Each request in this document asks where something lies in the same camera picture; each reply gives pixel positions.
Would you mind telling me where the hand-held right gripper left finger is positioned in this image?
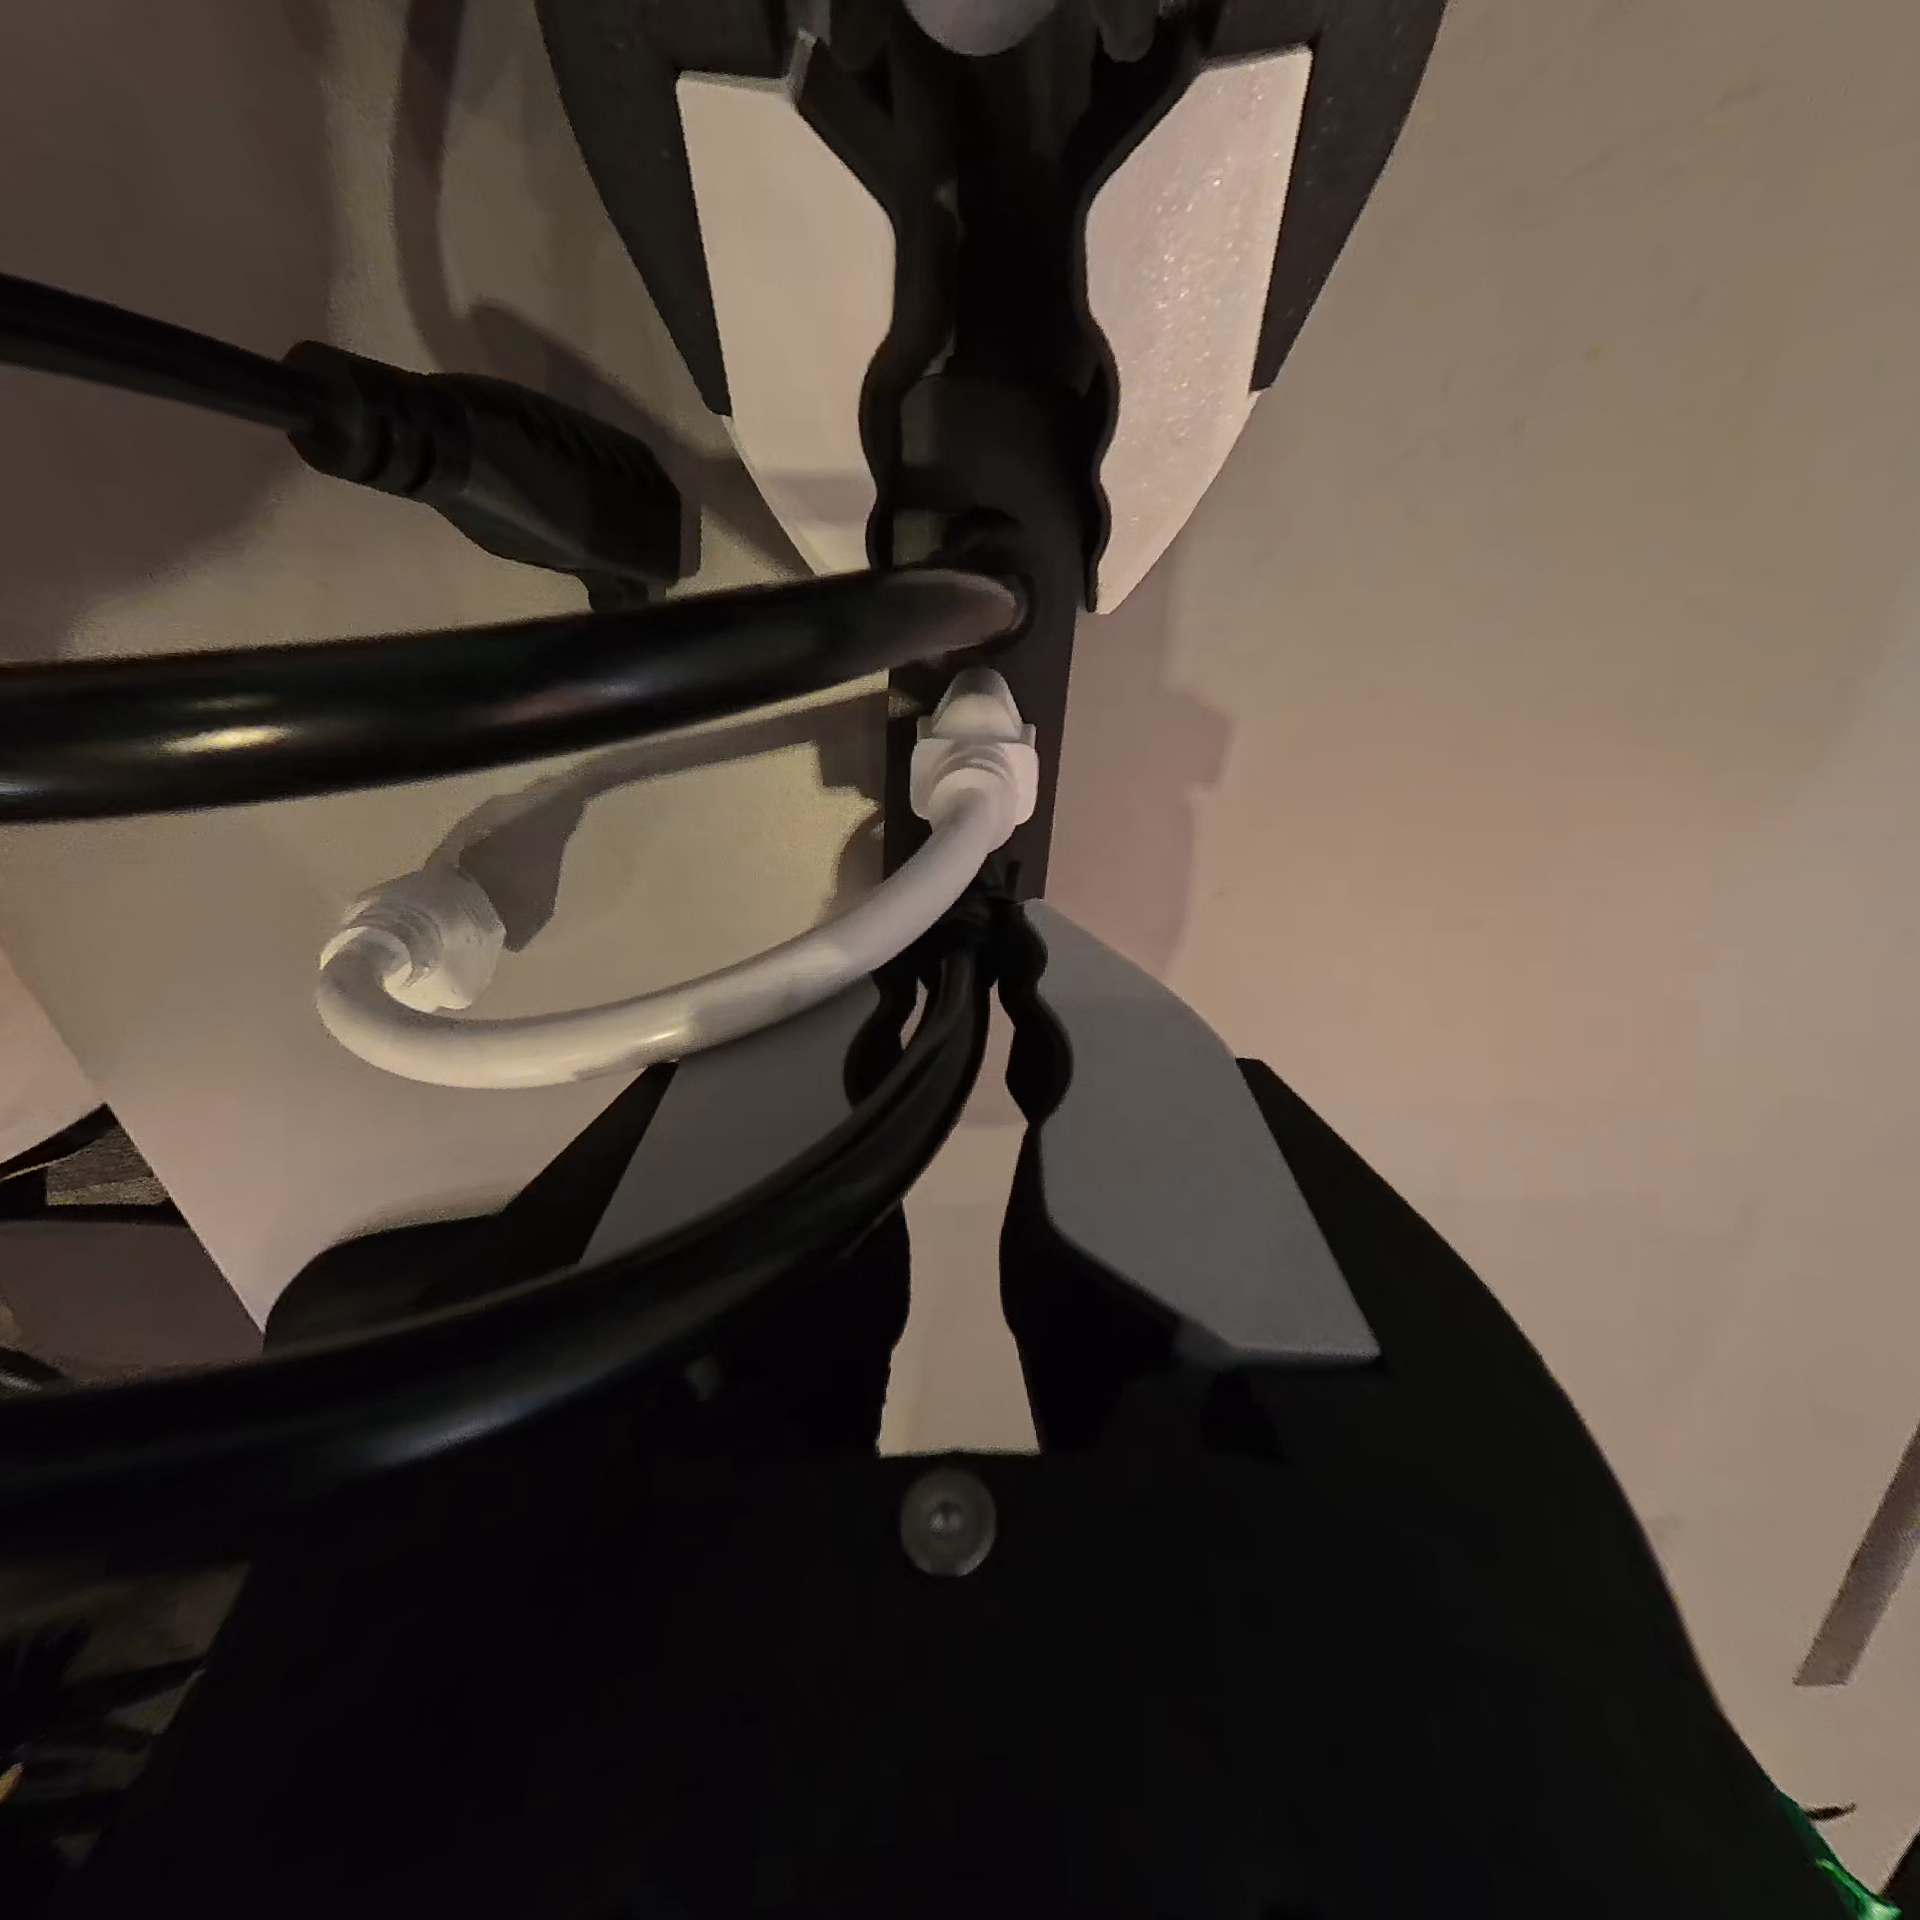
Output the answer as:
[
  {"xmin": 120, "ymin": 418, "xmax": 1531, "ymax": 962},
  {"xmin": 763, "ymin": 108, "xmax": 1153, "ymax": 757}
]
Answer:
[{"xmin": 577, "ymin": 951, "xmax": 916, "ymax": 1353}]

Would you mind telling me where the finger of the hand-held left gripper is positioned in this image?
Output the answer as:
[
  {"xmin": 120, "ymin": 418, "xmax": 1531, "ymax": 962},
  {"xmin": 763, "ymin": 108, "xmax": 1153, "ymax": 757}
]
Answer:
[
  {"xmin": 675, "ymin": 68, "xmax": 922, "ymax": 582},
  {"xmin": 1070, "ymin": 47, "xmax": 1310, "ymax": 620}
]

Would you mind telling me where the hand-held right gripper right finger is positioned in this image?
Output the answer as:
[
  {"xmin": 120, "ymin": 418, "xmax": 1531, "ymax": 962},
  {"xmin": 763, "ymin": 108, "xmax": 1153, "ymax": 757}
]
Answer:
[{"xmin": 1000, "ymin": 902, "xmax": 1386, "ymax": 1369}]

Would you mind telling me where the black power cable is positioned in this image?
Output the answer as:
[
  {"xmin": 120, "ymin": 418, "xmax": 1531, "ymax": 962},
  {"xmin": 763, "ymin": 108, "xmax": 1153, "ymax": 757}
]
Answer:
[
  {"xmin": 0, "ymin": 901, "xmax": 1000, "ymax": 1525},
  {"xmin": 0, "ymin": 269, "xmax": 1040, "ymax": 829}
]

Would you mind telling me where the black power strip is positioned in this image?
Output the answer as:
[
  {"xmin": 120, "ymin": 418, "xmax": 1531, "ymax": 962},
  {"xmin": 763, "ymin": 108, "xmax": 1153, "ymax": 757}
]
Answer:
[{"xmin": 872, "ymin": 374, "xmax": 1087, "ymax": 902}]

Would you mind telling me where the white power cable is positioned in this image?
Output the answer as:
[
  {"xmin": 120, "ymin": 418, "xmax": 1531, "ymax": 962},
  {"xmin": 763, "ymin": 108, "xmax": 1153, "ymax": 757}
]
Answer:
[{"xmin": 318, "ymin": 667, "xmax": 1040, "ymax": 1087}]

